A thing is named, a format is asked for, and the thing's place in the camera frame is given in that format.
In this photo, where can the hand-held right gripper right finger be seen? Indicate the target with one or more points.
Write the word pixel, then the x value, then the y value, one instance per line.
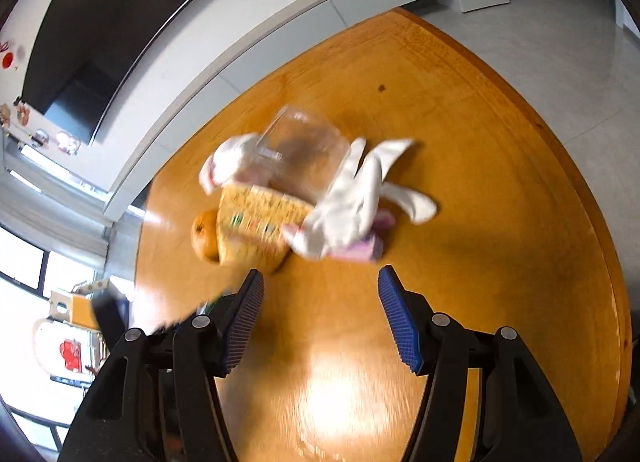
pixel 400 322

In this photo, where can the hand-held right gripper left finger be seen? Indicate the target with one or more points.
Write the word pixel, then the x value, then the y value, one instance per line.
pixel 245 317

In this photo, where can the pink small packet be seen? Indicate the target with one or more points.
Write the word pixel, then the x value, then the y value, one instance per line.
pixel 362 249

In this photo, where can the orange fruit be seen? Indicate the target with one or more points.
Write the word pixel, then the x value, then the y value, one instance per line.
pixel 205 237

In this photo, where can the yellow patterned paper cup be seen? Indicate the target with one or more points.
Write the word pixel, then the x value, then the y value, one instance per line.
pixel 255 222

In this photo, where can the white knit glove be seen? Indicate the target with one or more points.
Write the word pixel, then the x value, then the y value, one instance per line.
pixel 225 157
pixel 350 202

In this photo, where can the clear plastic jar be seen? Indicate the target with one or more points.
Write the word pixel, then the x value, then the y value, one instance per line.
pixel 300 152

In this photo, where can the white red toy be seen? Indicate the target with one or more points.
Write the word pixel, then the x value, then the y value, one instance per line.
pixel 70 354

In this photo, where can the yellow white toy house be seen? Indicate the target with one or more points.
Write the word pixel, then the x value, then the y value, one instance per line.
pixel 65 309

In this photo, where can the white low cabinet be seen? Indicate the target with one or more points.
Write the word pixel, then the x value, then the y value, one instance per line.
pixel 200 107

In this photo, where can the window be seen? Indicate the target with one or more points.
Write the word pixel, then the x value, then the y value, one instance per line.
pixel 20 252

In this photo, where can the black television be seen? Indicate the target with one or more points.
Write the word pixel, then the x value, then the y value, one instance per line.
pixel 110 17

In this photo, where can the white cloud wall sticker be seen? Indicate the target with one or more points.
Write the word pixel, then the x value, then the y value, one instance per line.
pixel 67 142

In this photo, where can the dark small wall sticker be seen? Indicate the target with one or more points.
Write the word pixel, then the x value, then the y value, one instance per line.
pixel 40 137

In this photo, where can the orange wall sticker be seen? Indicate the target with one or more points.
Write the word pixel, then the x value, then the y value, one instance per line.
pixel 22 114

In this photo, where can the red round wall sticker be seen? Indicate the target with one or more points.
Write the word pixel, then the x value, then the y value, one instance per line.
pixel 7 56

